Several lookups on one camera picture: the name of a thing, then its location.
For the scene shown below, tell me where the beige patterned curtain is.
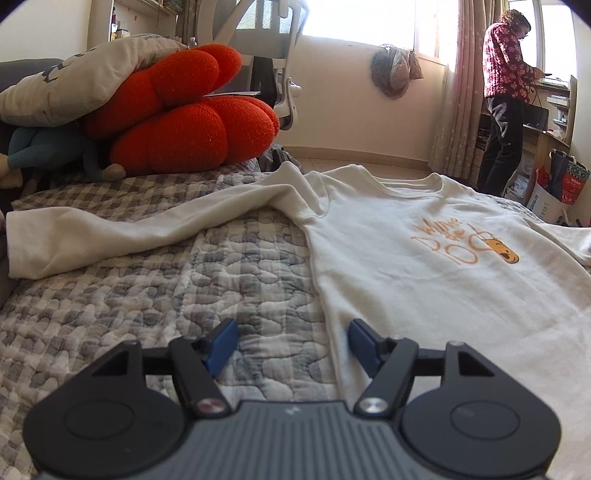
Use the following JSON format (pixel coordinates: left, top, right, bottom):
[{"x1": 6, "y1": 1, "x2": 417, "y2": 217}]
[{"x1": 431, "y1": 0, "x2": 497, "y2": 178}]

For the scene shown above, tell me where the black handbag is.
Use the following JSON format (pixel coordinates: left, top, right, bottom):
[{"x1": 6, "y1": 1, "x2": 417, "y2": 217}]
[{"x1": 524, "y1": 83, "x2": 550, "y2": 132}]

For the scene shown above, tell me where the blue plush toy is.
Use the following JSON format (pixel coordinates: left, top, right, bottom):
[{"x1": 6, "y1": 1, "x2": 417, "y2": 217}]
[{"x1": 0, "y1": 124, "x2": 127, "y2": 190}]

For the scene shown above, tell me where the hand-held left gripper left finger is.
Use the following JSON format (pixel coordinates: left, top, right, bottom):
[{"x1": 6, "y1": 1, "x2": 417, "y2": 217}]
[{"x1": 87, "y1": 318, "x2": 241, "y2": 419}]

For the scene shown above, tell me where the grey checked quilted blanket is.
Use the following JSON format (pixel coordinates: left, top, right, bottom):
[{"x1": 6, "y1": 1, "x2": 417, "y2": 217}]
[{"x1": 0, "y1": 157, "x2": 559, "y2": 480}]

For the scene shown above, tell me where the dark blue shopping bag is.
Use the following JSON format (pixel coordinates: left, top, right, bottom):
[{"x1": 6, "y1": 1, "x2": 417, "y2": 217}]
[{"x1": 549, "y1": 150, "x2": 591, "y2": 205}]

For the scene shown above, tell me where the beige printed pillow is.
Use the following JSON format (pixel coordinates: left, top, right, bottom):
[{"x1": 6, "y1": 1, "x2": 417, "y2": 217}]
[{"x1": 0, "y1": 36, "x2": 188, "y2": 127}]

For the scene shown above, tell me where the white paper shopping bag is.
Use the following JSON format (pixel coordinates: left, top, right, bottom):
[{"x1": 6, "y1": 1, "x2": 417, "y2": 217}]
[{"x1": 526, "y1": 171, "x2": 571, "y2": 227}]

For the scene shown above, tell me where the red pumpkin cushion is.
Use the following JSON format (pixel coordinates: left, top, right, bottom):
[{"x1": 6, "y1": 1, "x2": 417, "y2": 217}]
[{"x1": 83, "y1": 44, "x2": 281, "y2": 177}]

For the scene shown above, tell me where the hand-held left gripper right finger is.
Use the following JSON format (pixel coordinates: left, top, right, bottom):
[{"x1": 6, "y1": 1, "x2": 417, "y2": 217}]
[{"x1": 347, "y1": 318, "x2": 498, "y2": 419}]

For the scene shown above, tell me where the white printed sweatshirt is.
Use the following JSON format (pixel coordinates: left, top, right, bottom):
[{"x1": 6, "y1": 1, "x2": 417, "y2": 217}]
[{"x1": 6, "y1": 161, "x2": 591, "y2": 480}]

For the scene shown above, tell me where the wooden bookcase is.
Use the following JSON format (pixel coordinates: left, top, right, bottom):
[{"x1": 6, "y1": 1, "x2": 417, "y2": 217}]
[{"x1": 475, "y1": 99, "x2": 491, "y2": 153}]

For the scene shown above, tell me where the wooden desk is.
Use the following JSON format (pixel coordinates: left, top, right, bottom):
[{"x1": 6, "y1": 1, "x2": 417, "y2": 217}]
[{"x1": 522, "y1": 74, "x2": 579, "y2": 160}]

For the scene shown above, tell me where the white mesh office chair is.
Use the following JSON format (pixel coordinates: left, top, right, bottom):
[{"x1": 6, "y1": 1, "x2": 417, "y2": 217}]
[{"x1": 194, "y1": 0, "x2": 319, "y2": 131}]

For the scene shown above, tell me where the white bookshelf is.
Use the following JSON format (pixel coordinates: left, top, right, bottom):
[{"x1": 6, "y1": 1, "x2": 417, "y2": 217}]
[{"x1": 108, "y1": 0, "x2": 181, "y2": 44}]

